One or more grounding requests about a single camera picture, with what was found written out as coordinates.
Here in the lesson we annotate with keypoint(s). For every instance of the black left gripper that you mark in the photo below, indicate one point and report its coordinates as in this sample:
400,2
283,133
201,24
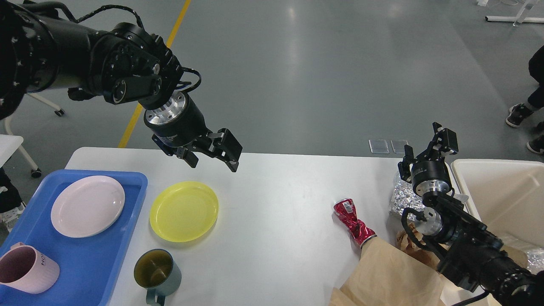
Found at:
179,129

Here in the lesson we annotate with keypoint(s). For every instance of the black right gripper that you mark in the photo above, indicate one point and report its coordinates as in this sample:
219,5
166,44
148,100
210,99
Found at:
431,173

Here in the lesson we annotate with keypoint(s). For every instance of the yellow plastic plate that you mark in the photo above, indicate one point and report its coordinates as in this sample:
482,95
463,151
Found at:
184,211

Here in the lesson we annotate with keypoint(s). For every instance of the dark green mug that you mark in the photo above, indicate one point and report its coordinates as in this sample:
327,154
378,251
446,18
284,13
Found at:
157,272

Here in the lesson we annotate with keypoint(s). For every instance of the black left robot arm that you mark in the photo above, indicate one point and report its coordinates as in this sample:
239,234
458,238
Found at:
44,47

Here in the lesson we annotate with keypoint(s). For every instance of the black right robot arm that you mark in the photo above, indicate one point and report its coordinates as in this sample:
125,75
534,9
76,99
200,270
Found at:
469,255

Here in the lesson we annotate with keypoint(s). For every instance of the clear floor plate right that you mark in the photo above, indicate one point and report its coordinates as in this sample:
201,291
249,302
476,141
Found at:
398,145

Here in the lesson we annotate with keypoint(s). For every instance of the clear floor plate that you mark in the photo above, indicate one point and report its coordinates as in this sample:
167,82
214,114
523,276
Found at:
398,145
378,146

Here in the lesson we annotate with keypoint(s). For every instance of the crumpled aluminium foil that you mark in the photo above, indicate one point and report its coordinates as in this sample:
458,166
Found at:
402,197

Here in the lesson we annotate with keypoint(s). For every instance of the clear floor plate left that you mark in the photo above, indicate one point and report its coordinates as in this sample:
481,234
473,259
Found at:
378,146

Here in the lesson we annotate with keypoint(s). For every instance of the crumpled brown paper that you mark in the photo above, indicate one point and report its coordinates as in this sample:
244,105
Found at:
406,245

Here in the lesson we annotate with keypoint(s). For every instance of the beige plastic bin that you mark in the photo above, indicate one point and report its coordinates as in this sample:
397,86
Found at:
506,195

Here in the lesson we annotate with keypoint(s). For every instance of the crushed red soda can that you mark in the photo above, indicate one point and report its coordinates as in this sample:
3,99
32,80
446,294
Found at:
345,210

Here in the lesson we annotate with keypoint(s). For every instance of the person's black sneaker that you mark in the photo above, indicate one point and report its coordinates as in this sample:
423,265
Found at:
517,114

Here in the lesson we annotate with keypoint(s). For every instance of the brown paper bag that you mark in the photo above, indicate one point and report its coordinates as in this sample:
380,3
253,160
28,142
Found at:
386,276

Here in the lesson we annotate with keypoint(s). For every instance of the pink round plate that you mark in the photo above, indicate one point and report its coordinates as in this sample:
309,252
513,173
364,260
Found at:
88,206

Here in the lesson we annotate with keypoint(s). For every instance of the foil inside bin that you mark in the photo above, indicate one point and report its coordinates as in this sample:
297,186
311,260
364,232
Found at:
525,254

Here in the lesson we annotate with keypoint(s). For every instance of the white stand base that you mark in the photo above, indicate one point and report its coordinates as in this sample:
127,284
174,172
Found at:
521,17

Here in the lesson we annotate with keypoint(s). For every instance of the blue plastic tray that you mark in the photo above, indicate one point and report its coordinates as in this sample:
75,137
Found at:
89,267

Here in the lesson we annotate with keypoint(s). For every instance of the white side table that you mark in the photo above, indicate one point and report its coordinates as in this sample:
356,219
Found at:
8,145

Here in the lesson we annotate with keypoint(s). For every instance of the pink ribbed mug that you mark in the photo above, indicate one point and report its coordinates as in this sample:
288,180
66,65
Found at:
27,269

